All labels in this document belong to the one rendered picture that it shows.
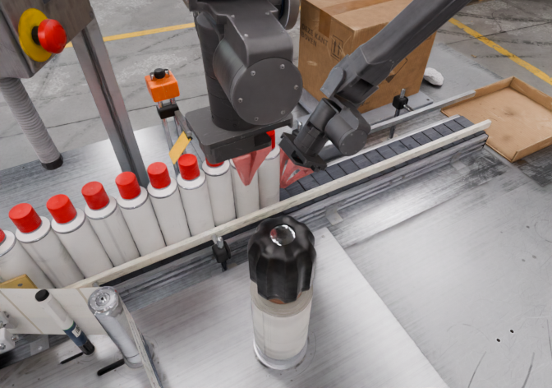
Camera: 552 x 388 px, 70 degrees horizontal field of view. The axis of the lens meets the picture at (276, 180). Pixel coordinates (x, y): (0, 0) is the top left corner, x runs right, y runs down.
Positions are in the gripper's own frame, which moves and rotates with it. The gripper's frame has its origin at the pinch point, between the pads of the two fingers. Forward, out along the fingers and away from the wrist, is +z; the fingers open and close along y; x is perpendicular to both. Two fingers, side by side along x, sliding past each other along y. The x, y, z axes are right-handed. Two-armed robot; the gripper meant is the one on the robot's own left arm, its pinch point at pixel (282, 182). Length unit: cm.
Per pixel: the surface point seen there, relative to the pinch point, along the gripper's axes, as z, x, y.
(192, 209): 7.7, -19.4, 2.6
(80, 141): 103, 16, -167
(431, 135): -22.4, 40.2, -1.2
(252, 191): 1.5, -9.1, 3.1
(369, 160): -10.3, 23.7, -1.1
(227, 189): 2.6, -14.1, 1.9
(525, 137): -35, 65, 8
